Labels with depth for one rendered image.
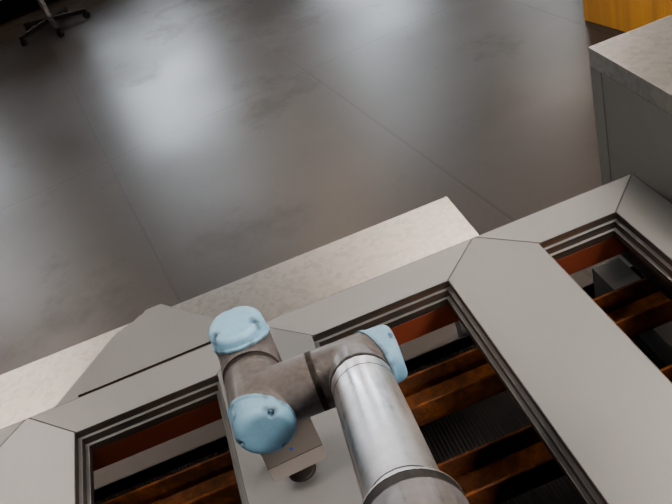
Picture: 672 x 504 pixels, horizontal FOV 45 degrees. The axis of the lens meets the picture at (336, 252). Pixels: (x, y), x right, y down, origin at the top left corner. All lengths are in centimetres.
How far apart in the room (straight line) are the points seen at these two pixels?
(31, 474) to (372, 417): 82
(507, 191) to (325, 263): 154
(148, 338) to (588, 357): 89
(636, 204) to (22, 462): 118
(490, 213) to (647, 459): 205
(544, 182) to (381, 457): 256
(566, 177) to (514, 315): 190
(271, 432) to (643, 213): 87
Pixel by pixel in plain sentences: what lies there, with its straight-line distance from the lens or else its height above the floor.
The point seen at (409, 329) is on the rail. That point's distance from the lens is 152.
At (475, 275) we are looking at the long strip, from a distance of 149.
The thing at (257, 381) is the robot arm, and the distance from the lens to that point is 99.
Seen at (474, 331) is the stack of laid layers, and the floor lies 83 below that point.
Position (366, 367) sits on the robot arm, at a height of 116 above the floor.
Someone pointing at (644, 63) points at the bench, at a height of 105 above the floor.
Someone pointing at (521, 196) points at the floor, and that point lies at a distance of 319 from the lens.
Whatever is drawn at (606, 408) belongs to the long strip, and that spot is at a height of 86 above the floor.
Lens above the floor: 179
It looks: 35 degrees down
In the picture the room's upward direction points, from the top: 19 degrees counter-clockwise
